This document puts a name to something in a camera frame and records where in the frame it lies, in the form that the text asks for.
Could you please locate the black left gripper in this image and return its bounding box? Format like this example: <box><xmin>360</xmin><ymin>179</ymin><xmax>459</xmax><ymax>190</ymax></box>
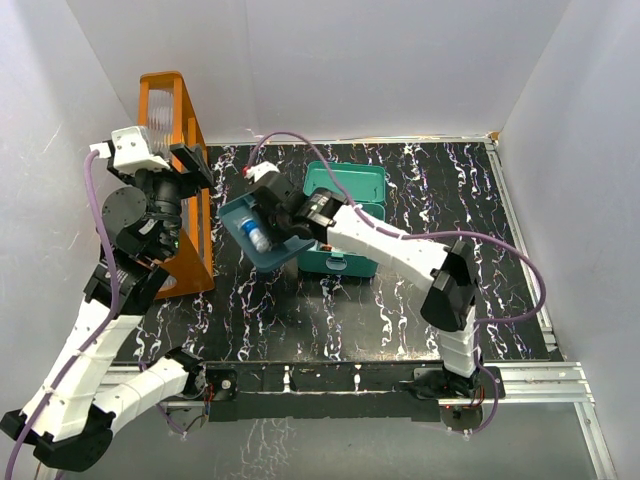
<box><xmin>112</xmin><ymin>143</ymin><xmax>210</xmax><ymax>257</ymax></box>

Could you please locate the dark teal tray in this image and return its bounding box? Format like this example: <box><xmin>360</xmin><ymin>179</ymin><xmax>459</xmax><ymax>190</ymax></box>
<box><xmin>218</xmin><ymin>194</ymin><xmax>315</xmax><ymax>273</ymax></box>

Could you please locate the white blue bandage roll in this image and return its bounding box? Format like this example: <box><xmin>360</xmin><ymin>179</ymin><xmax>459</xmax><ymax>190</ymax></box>
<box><xmin>239</xmin><ymin>217</ymin><xmax>271</xmax><ymax>253</ymax></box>

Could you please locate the teal medicine box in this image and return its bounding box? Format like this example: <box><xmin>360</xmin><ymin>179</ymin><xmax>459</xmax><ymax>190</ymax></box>
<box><xmin>297</xmin><ymin>161</ymin><xmax>386</xmax><ymax>278</ymax></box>

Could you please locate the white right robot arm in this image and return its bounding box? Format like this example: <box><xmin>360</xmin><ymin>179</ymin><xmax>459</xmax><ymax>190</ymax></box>
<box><xmin>243</xmin><ymin>163</ymin><xmax>482</xmax><ymax>398</ymax></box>

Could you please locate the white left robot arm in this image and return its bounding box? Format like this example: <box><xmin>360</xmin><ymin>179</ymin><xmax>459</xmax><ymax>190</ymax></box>
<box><xmin>1</xmin><ymin>140</ymin><xmax>212</xmax><ymax>478</ymax></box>

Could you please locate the orange wooden rack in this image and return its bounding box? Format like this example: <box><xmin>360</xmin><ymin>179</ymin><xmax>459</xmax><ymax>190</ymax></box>
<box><xmin>138</xmin><ymin>71</ymin><xmax>214</xmax><ymax>300</ymax></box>

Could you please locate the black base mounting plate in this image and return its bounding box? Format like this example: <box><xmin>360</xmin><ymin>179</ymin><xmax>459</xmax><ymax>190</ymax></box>
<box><xmin>172</xmin><ymin>361</ymin><xmax>506</xmax><ymax>422</ymax></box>

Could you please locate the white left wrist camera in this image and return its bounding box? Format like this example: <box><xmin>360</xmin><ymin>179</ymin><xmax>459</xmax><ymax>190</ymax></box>
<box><xmin>89</xmin><ymin>125</ymin><xmax>170</xmax><ymax>175</ymax></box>

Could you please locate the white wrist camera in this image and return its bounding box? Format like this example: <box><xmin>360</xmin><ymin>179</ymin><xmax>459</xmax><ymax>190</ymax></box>
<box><xmin>243</xmin><ymin>162</ymin><xmax>280</xmax><ymax>184</ymax></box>
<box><xmin>89</xmin><ymin>125</ymin><xmax>170</xmax><ymax>175</ymax></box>

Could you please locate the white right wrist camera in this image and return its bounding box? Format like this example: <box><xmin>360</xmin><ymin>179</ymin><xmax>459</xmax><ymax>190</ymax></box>
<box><xmin>243</xmin><ymin>162</ymin><xmax>280</xmax><ymax>184</ymax></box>

